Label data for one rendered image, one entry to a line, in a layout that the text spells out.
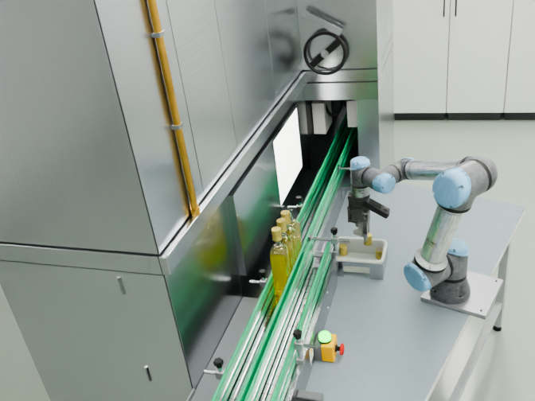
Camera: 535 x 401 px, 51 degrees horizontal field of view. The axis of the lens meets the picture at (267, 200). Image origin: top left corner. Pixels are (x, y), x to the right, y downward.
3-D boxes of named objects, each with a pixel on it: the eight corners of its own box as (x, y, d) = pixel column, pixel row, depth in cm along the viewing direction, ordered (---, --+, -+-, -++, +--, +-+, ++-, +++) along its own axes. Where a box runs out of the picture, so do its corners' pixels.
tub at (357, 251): (337, 251, 255) (337, 235, 251) (388, 255, 249) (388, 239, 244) (329, 274, 241) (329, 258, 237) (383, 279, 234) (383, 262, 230)
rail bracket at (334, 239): (310, 250, 236) (308, 224, 230) (351, 253, 231) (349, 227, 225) (309, 254, 234) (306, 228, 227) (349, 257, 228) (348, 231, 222)
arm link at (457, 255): (474, 271, 214) (476, 241, 208) (450, 286, 208) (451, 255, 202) (449, 258, 224) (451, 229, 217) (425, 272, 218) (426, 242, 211)
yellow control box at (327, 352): (318, 347, 205) (317, 331, 202) (339, 349, 203) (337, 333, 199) (314, 360, 200) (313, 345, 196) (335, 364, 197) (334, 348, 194)
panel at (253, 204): (298, 167, 284) (291, 103, 268) (303, 167, 284) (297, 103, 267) (239, 274, 211) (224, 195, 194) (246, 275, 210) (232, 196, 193)
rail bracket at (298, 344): (298, 357, 185) (294, 326, 178) (320, 360, 182) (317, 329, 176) (295, 367, 181) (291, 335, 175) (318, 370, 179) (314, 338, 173)
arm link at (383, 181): (403, 169, 210) (382, 161, 218) (380, 179, 205) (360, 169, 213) (403, 188, 214) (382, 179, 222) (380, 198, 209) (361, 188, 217)
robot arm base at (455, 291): (473, 284, 223) (474, 263, 219) (466, 307, 212) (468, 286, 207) (434, 277, 230) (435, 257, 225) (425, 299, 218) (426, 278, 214)
